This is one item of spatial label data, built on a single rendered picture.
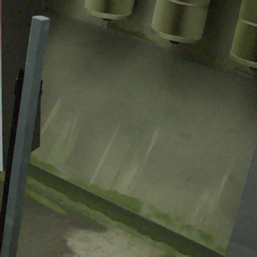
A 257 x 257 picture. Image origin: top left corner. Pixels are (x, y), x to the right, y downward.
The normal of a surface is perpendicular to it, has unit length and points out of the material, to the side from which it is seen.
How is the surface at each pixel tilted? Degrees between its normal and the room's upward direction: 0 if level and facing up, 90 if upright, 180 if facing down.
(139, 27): 90
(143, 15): 90
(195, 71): 57
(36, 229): 0
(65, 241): 0
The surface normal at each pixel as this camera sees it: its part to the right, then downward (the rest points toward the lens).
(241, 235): -0.58, 0.23
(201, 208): -0.40, -0.30
